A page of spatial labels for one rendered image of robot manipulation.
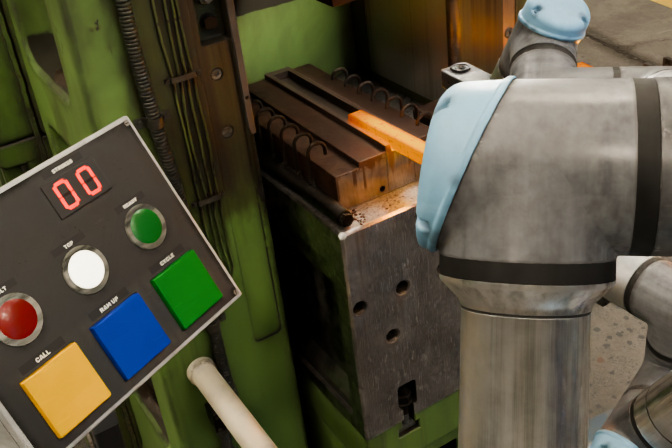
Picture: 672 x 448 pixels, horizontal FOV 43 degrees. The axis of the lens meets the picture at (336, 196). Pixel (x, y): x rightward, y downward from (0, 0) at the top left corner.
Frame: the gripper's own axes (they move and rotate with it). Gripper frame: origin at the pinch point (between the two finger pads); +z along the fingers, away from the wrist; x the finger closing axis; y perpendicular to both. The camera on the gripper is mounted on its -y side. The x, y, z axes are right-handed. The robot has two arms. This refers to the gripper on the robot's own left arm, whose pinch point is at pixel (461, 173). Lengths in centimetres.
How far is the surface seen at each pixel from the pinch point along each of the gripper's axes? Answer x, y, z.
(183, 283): -44.1, -0.9, -0.7
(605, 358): 74, 19, 105
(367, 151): -4.6, -15.2, 10.6
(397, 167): -0.4, -11.5, 12.9
